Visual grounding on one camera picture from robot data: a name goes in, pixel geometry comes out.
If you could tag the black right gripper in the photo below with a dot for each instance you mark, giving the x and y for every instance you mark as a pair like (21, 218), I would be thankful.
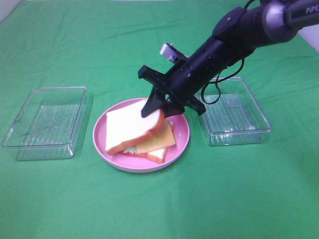
(172, 91)

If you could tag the yellow cheese slice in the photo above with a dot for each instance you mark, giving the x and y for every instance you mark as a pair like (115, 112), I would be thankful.
(163, 138)

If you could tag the toast bread slice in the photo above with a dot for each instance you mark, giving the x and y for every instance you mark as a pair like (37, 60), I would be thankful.
(126, 127)
(157, 156)

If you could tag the green lettuce leaf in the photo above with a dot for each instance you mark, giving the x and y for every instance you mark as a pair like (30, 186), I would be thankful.
(131, 149)

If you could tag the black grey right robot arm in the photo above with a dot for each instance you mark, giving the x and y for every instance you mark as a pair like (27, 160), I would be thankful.
(235, 37)

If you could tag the pink plate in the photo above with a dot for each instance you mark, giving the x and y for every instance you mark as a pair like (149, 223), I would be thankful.
(131, 164)

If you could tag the right clear plastic container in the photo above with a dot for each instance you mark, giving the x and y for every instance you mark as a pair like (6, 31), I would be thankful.
(233, 116)

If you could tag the clear plastic container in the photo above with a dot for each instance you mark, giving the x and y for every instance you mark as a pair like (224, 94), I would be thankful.
(233, 116)
(48, 125)

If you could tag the left clear plastic container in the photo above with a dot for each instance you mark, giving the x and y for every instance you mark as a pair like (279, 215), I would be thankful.
(48, 125)

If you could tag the green tablecloth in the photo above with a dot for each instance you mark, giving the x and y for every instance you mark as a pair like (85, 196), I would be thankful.
(261, 191)

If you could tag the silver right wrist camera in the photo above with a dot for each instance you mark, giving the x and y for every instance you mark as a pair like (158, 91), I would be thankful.
(171, 53)

